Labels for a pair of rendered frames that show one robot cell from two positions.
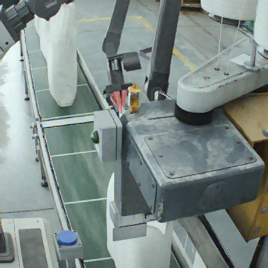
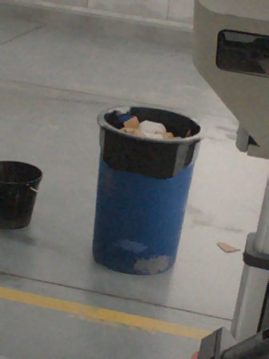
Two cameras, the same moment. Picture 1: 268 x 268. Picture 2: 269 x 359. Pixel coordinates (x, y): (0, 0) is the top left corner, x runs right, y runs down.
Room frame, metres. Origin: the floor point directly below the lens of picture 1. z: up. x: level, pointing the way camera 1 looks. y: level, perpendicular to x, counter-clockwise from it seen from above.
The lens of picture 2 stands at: (1.65, -0.49, 1.49)
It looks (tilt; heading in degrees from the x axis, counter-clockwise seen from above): 22 degrees down; 116
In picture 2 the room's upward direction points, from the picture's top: 8 degrees clockwise
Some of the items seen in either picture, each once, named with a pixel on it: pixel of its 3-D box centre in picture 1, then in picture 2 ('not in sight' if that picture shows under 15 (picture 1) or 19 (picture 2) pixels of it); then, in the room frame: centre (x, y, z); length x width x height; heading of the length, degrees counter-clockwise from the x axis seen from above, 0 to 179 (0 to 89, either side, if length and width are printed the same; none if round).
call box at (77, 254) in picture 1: (68, 245); not in sight; (0.98, 0.19, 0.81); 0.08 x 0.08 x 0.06; 18
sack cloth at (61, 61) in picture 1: (62, 45); not in sight; (2.87, 0.50, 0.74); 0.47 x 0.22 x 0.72; 16
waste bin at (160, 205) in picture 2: not in sight; (142, 190); (0.44, 2.12, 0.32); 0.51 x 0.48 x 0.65; 108
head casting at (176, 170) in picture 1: (184, 181); not in sight; (0.82, -0.12, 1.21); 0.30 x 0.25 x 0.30; 18
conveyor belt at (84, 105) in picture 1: (51, 61); not in sight; (3.56, 0.72, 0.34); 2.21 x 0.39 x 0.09; 18
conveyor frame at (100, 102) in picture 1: (51, 60); not in sight; (3.54, 0.71, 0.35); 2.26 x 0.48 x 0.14; 18
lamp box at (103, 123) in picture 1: (107, 135); not in sight; (0.88, 0.05, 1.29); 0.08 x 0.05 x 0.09; 18
